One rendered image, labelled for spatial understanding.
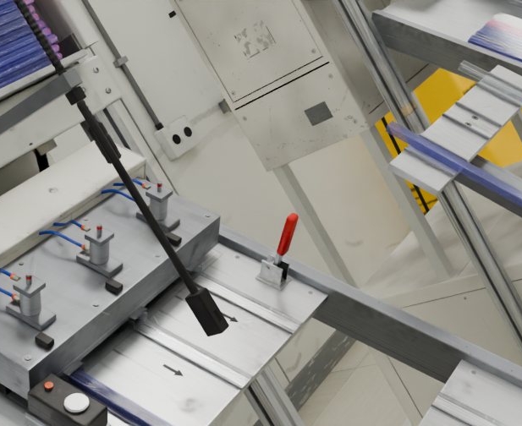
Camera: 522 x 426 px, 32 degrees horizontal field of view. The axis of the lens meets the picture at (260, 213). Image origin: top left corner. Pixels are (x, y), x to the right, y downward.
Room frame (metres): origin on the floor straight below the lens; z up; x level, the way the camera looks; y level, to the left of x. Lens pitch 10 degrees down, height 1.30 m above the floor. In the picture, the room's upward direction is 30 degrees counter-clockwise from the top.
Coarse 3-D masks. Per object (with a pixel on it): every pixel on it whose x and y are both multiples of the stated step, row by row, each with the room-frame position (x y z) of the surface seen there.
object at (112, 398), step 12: (72, 384) 0.94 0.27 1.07; (84, 384) 0.93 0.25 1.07; (96, 384) 0.93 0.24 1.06; (96, 396) 0.92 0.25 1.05; (108, 396) 0.91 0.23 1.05; (120, 396) 0.91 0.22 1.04; (120, 408) 0.90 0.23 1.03; (132, 408) 0.90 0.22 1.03; (144, 408) 0.90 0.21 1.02; (144, 420) 0.89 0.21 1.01; (156, 420) 0.89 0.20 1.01
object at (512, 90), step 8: (464, 64) 1.28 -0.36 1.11; (472, 64) 1.28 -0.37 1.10; (464, 72) 1.28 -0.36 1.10; (472, 72) 1.27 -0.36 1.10; (480, 72) 1.27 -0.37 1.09; (480, 80) 1.27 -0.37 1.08; (488, 80) 1.26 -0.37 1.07; (496, 80) 1.25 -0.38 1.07; (504, 80) 1.26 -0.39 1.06; (496, 88) 1.26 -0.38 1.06; (504, 88) 1.25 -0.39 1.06; (512, 88) 1.24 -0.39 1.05; (512, 96) 1.24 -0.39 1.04; (520, 96) 1.24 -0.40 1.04
